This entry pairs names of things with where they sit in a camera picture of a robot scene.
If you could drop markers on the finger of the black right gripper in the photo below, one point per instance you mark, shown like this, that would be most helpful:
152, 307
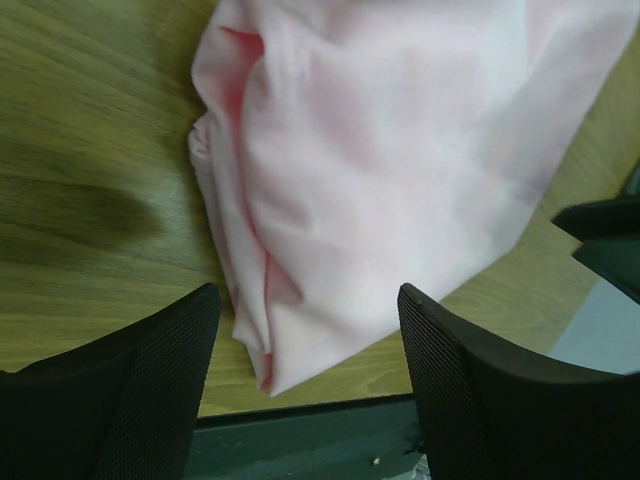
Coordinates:
601, 219
615, 260

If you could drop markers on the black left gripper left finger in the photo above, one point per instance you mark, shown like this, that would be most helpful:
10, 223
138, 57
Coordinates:
123, 406

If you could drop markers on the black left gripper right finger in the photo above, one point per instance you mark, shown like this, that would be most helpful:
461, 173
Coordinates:
490, 409

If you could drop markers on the pink t-shirt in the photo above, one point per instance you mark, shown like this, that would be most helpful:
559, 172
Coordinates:
349, 147

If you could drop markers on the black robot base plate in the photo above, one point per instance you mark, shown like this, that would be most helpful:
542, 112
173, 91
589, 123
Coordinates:
373, 438

